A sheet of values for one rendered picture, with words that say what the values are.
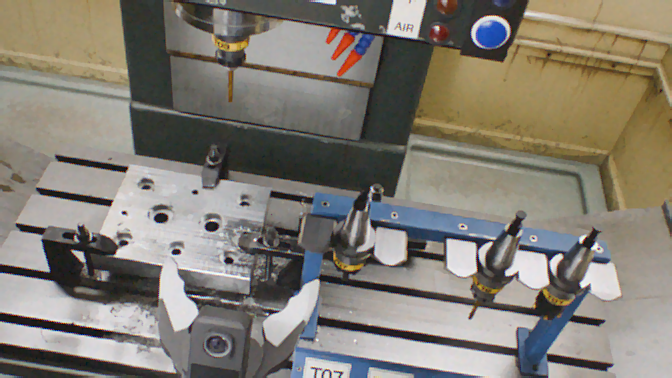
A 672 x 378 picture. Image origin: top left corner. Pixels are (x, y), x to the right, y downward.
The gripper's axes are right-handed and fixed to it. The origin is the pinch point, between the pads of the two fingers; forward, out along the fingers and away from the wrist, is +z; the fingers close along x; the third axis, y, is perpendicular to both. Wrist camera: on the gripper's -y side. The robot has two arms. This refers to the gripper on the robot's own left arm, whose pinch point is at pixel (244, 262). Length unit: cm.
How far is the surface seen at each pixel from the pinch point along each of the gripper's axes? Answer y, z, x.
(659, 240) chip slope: 61, 70, 89
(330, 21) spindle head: -18.3, 17.0, 4.8
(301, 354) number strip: 49, 19, 8
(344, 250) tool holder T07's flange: 22.8, 21.7, 11.3
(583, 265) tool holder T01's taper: 19, 22, 46
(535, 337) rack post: 49, 29, 50
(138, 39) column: 39, 85, -39
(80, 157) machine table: 55, 62, -46
